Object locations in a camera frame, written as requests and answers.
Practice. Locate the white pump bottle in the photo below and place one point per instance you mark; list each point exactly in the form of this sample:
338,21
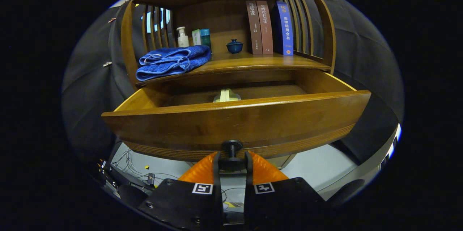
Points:
182,40

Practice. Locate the teal capped bottle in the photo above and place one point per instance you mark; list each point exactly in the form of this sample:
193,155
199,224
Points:
205,37

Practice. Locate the blue folded towel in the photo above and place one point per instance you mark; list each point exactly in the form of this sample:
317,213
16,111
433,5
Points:
170,62

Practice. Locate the blue lidded teacup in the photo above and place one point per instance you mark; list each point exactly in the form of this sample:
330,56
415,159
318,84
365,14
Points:
234,47

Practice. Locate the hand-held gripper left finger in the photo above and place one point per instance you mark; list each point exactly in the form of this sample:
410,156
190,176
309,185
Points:
217,176

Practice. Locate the dark brown book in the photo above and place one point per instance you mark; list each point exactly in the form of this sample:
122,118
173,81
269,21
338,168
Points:
254,28

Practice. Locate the white green tube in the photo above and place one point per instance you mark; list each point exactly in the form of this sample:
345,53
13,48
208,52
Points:
196,38

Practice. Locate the wooden countertop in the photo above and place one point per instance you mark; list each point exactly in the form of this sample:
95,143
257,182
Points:
246,62

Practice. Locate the wooden cabinet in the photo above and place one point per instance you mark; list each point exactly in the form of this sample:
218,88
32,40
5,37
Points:
217,13

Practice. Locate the pale green soap dish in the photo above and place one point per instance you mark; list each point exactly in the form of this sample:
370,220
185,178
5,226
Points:
226,96

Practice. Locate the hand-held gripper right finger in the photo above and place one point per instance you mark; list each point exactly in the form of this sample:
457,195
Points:
248,176

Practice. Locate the silver metal clip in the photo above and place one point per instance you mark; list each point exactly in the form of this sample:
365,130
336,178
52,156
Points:
107,63

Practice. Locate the blue book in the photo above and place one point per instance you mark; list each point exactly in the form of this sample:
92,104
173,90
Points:
285,28

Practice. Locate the red clip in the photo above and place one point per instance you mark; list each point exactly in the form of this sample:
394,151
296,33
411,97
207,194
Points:
112,20

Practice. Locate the light brown book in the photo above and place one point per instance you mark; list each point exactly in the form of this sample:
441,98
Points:
266,28

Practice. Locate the wooden drawer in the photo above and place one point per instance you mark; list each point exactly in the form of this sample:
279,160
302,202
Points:
235,126

